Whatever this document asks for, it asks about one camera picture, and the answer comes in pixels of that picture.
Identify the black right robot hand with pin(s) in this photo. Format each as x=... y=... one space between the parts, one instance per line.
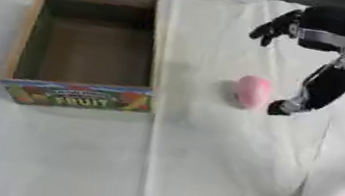
x=327 y=83

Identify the open cardboard box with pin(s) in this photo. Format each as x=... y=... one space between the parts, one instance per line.
x=86 y=51

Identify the pink toy peach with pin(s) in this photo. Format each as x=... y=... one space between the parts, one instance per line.
x=252 y=92

